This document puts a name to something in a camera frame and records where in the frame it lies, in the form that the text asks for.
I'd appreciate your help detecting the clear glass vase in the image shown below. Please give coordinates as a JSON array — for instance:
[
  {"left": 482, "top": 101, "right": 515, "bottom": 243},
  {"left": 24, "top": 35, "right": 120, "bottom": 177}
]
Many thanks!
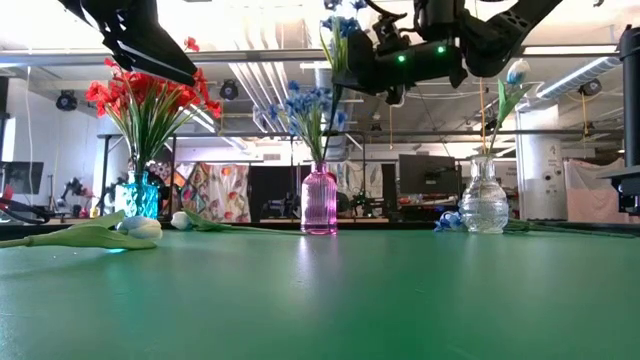
[{"left": 458, "top": 155, "right": 510, "bottom": 235}]

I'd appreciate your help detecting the wide white column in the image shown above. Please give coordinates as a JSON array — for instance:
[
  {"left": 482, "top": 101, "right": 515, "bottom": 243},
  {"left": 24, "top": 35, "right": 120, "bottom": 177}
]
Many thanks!
[{"left": 517, "top": 107, "right": 569, "bottom": 221}]

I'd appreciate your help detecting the large dark background monitor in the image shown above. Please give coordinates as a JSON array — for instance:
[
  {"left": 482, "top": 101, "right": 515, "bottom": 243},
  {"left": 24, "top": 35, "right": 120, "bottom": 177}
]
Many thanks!
[{"left": 398, "top": 153, "right": 462, "bottom": 197}]

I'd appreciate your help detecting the black table frame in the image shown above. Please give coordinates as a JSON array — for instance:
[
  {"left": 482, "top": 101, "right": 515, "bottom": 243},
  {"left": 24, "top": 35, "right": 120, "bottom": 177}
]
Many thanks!
[{"left": 0, "top": 219, "right": 640, "bottom": 241}]

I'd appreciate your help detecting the small dark background monitor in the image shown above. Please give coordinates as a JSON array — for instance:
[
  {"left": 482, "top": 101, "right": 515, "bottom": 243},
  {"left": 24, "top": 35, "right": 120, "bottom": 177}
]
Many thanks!
[{"left": 0, "top": 160, "right": 45, "bottom": 196}]

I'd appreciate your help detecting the yellow hanging rope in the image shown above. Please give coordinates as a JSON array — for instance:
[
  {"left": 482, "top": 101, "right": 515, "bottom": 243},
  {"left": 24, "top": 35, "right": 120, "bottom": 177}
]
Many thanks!
[{"left": 478, "top": 74, "right": 490, "bottom": 156}]

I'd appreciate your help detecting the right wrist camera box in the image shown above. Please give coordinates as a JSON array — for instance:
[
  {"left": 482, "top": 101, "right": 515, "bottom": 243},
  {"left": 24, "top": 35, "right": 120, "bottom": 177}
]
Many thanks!
[{"left": 413, "top": 0, "right": 466, "bottom": 44}]

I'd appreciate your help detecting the blue artificial flower bunch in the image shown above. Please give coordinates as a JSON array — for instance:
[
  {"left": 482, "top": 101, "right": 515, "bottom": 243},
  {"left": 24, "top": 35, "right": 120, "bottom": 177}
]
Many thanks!
[
  {"left": 318, "top": 0, "right": 370, "bottom": 164},
  {"left": 267, "top": 79, "right": 349, "bottom": 164},
  {"left": 433, "top": 210, "right": 639, "bottom": 240}
]

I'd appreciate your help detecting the black curved cable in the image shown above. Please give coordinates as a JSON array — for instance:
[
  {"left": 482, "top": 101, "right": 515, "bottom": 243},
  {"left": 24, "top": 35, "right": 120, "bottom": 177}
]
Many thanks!
[{"left": 0, "top": 197, "right": 54, "bottom": 226}]

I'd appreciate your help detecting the pale pink sheet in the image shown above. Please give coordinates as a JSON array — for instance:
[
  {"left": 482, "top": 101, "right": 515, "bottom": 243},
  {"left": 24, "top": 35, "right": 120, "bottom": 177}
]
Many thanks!
[{"left": 564, "top": 158, "right": 626, "bottom": 224}]

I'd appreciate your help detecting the green table mat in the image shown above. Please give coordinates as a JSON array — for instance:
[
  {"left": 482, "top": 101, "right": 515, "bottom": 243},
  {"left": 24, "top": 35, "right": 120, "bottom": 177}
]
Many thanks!
[{"left": 0, "top": 229, "right": 640, "bottom": 360}]

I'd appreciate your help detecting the black upright post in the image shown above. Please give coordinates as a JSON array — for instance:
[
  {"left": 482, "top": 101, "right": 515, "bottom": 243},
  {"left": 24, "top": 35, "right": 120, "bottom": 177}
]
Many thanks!
[{"left": 619, "top": 24, "right": 640, "bottom": 169}]

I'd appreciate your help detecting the black pipe frame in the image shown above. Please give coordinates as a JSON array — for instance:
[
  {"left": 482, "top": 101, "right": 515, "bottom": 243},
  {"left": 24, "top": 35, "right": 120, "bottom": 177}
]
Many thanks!
[{"left": 97, "top": 130, "right": 367, "bottom": 221}]

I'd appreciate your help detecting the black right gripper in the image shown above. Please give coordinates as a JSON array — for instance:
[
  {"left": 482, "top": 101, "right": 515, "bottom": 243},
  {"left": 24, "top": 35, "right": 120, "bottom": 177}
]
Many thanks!
[{"left": 332, "top": 30, "right": 469, "bottom": 96}]

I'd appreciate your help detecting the white flexible duct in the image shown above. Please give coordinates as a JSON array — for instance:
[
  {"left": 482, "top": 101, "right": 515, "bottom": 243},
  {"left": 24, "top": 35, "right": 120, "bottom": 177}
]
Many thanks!
[{"left": 534, "top": 55, "right": 622, "bottom": 101}]

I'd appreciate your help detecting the pink ribbed glass vase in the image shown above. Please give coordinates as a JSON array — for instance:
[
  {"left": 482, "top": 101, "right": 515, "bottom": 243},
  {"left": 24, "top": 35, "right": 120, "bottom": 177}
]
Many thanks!
[{"left": 300, "top": 160, "right": 339, "bottom": 236}]

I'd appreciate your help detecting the long grey ceiling light rail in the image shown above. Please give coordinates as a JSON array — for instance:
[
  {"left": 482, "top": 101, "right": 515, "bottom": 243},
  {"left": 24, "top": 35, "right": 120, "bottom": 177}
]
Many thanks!
[{"left": 0, "top": 47, "right": 621, "bottom": 64}]

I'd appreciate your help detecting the floral patterned cloth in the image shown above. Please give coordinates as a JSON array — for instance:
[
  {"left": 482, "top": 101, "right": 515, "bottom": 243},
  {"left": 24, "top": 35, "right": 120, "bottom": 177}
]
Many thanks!
[{"left": 179, "top": 162, "right": 251, "bottom": 224}]

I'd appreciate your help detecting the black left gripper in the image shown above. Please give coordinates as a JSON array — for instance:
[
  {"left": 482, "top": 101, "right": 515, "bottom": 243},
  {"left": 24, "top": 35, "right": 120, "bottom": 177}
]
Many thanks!
[{"left": 57, "top": 0, "right": 199, "bottom": 86}]

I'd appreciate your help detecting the teal glass vase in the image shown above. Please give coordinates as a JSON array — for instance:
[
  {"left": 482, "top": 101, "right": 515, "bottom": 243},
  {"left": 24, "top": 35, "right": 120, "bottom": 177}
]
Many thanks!
[{"left": 114, "top": 171, "right": 160, "bottom": 220}]

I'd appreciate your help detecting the white artificial tulip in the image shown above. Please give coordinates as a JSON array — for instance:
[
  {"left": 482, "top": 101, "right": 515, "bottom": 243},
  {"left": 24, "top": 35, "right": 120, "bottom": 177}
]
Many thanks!
[
  {"left": 170, "top": 208, "right": 307, "bottom": 237},
  {"left": 0, "top": 209, "right": 164, "bottom": 251}
]

